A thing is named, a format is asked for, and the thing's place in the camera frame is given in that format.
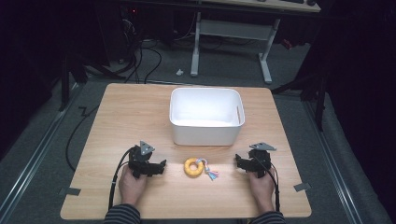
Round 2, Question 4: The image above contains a black stand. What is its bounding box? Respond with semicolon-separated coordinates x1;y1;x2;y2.
270;69;329;133
58;53;126;113

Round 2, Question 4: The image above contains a desk with white metal legs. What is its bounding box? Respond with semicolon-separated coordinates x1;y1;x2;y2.
189;0;322;85

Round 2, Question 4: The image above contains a bundle of black cables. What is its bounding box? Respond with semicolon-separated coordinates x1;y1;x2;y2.
119;18;163;85

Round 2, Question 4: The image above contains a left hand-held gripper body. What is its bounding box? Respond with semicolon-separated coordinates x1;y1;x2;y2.
128;140;157;179

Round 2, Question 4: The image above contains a black floor cable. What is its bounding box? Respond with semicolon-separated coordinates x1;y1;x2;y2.
64;105;100;173

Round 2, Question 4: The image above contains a metal floor rail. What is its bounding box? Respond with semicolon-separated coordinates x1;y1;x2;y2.
302;100;364;224
0;82;84;217

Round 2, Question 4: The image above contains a white plastic bin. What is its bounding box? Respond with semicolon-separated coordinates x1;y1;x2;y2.
168;87;247;147

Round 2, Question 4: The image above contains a person's left hand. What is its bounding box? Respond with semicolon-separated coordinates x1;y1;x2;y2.
118;163;149;207

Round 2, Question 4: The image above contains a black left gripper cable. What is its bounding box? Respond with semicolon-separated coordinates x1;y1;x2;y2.
106;147;136;212

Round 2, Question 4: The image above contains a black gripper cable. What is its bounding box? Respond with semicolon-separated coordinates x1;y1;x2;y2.
253;157;281;213
106;147;136;212

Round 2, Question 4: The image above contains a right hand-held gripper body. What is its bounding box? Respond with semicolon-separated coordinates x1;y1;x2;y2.
247;142;277;179

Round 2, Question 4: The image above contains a yellow ring toy with rope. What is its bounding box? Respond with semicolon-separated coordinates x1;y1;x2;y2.
183;157;220;182

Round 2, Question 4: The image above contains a grey tape piece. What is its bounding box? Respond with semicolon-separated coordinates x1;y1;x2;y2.
58;187;82;197
293;182;312;192

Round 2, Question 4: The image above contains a person's right hand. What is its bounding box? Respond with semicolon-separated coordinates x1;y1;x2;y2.
247;167;276;215

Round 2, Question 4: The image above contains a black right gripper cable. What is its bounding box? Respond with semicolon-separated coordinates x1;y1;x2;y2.
253;157;281;213

